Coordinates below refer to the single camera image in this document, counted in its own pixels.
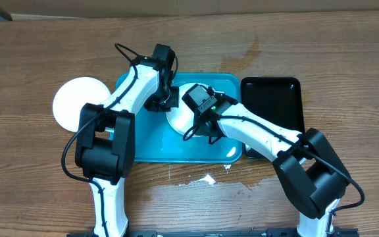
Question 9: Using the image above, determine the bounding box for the teal plastic tray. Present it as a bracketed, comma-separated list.
[109, 72, 243, 164]

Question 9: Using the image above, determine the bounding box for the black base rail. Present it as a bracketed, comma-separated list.
[66, 227, 359, 237]

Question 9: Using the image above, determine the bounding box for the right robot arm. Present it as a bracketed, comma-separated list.
[191, 101, 353, 236]

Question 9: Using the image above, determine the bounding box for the black plastic tray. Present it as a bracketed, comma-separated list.
[240, 76, 306, 161]

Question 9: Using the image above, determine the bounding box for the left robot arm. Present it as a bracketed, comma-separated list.
[71, 54, 178, 236]

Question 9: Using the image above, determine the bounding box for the white plate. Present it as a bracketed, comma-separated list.
[52, 77, 111, 132]
[166, 83, 208, 135]

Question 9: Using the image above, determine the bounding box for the white plate top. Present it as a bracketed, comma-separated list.
[52, 77, 111, 132]

